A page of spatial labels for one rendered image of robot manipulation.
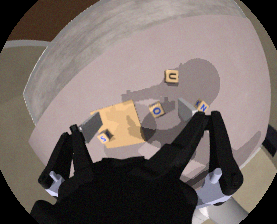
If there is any tan flat mat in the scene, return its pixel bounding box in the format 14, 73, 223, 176
96, 99, 146, 148

